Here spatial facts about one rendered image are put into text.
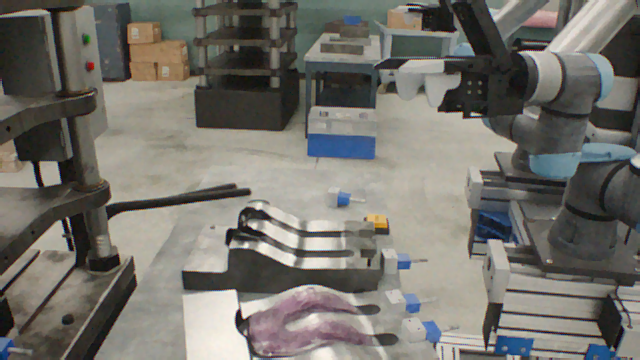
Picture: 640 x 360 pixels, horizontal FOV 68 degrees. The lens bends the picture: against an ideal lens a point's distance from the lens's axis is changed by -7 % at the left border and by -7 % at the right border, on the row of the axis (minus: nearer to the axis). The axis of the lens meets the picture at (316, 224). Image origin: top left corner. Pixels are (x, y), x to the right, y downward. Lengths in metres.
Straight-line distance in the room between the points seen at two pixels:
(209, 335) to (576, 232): 0.78
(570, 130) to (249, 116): 4.65
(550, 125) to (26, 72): 1.27
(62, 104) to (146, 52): 6.73
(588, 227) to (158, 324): 0.98
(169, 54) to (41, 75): 6.42
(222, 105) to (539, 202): 4.14
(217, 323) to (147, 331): 0.24
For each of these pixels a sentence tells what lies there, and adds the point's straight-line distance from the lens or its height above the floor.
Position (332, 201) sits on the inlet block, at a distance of 1.77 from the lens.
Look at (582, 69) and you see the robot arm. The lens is 0.81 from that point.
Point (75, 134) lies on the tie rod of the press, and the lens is 1.38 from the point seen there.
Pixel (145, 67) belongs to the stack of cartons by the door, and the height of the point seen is 0.21.
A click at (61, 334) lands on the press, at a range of 1.34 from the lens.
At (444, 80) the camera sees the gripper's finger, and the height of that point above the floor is 1.44.
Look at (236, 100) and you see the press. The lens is 5.30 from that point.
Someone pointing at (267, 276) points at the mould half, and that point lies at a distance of 1.30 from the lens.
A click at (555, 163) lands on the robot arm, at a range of 0.84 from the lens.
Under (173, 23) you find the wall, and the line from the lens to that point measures 8.21.
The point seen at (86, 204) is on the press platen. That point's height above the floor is 1.01.
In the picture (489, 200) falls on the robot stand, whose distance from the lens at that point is 1.62.
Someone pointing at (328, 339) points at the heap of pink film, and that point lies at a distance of 1.02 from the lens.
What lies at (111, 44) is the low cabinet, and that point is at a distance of 8.09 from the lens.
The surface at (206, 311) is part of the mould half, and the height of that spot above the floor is 0.91.
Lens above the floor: 1.57
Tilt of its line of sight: 27 degrees down
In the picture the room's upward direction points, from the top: 1 degrees clockwise
